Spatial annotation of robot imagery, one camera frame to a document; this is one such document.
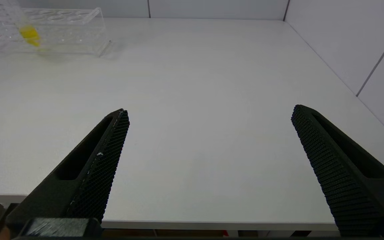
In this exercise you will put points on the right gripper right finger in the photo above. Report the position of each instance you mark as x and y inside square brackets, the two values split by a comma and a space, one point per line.
[345, 173]

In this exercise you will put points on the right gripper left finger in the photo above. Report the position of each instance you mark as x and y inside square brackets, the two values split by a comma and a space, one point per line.
[78, 186]

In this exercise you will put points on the test tube with yellow pigment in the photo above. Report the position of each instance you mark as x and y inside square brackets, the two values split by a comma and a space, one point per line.
[29, 35]

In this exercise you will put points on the clear acrylic test tube rack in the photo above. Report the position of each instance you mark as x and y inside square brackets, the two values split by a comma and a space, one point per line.
[62, 33]

